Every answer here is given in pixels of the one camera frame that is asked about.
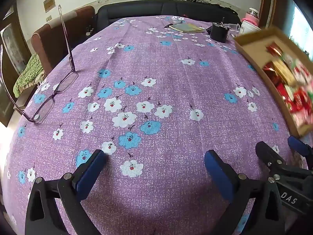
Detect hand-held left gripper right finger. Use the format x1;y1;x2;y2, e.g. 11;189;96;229
204;150;285;235

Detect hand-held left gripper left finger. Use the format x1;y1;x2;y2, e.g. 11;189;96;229
25;149;107;235

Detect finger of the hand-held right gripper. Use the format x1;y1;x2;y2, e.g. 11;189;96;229
255;141;287;171
288;136;313;157

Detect pile of mixed snack packets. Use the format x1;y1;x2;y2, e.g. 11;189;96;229
262;42;313;130

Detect shallow cardboard box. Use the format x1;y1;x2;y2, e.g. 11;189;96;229
232;26;313;137

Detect purple-framed eyeglasses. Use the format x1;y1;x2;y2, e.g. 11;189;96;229
0;4;79;124

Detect purple floral tablecloth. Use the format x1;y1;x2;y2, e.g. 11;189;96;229
0;15;310;235

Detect green patterned cloth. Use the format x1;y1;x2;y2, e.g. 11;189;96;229
13;54;44;98

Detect etched glass mirror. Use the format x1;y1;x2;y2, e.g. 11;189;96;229
289;0;313;61

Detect white plastic jar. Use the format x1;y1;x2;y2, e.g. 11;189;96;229
240;20;262;36

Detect black cup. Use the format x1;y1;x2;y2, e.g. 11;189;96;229
210;23;230;43

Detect pink sleeved bottle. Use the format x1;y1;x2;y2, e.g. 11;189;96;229
242;7;260;26

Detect brown armchair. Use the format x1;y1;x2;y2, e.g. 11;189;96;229
31;5;96;75

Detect yellow notebook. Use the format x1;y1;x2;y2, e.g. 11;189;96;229
169;23;205;33

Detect dark clothes on sofa back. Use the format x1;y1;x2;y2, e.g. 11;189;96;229
180;0;237;14

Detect black leather sofa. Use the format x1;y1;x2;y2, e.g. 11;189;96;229
94;0;241;30

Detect dark framed wall picture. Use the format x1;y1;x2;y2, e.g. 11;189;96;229
2;6;14;20

